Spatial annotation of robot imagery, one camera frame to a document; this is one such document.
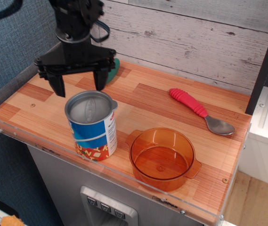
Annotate red handled metal spoon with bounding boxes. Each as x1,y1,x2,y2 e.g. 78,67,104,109
169,88,235,136

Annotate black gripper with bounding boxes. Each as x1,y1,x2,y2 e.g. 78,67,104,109
34,42,116,97

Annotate orange transparent plastic pot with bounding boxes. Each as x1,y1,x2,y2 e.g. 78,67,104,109
126,128,202,192

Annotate alphabet soup can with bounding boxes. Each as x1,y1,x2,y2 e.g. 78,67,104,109
65,90,118,161

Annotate green plastic toy vegetable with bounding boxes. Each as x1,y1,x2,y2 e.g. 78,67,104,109
106,58,120,84

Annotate clear acrylic table guard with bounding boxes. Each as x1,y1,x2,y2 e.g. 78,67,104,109
0,62,251,226

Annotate orange object bottom corner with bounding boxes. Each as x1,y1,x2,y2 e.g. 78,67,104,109
0,215,25,226

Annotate white toy sink unit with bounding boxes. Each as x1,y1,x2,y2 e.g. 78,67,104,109
239,87,268,183

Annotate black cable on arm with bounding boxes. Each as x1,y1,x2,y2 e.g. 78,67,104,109
90,20,111,43

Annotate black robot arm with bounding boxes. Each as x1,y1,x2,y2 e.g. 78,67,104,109
34,0,116,97

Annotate grey toy fridge cabinet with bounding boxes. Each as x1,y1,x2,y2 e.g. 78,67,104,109
28,146,200,226

